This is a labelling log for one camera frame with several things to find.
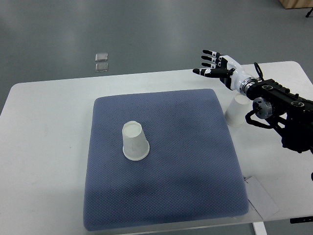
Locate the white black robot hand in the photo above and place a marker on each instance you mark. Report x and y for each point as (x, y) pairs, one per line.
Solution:
(226, 69)

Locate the white paper cup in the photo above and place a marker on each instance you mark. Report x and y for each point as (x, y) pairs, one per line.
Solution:
(135, 144)
(236, 111)

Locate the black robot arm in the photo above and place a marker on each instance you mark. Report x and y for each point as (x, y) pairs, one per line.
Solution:
(275, 107)

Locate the wooden furniture corner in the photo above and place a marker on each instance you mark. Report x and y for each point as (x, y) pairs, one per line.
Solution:
(295, 4)

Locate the blue grey fabric cushion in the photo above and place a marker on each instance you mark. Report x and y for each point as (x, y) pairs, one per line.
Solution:
(191, 172)

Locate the white paper cup on cushion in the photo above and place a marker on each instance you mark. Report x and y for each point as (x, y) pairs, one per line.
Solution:
(135, 144)

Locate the white paper tag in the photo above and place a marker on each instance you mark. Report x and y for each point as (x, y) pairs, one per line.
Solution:
(260, 199)

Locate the upper metal floor plate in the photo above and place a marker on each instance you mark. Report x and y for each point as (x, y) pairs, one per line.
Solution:
(99, 57)

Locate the white table leg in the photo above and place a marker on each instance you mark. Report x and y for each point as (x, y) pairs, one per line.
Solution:
(259, 228)

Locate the black bracket under table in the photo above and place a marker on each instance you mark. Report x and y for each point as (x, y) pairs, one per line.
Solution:
(301, 220)

